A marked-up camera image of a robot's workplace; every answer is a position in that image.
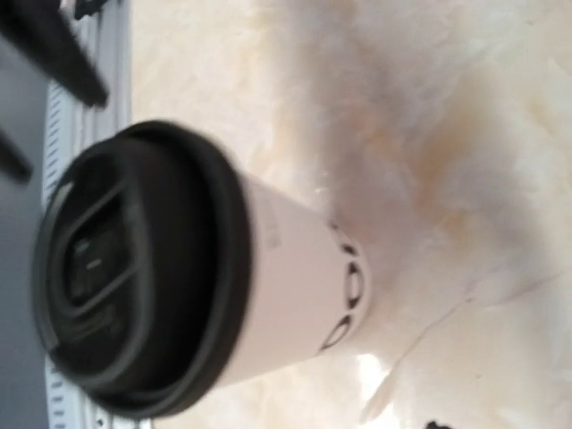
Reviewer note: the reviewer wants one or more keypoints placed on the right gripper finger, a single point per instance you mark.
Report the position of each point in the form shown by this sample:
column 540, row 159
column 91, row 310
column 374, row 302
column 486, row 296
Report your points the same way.
column 435, row 425

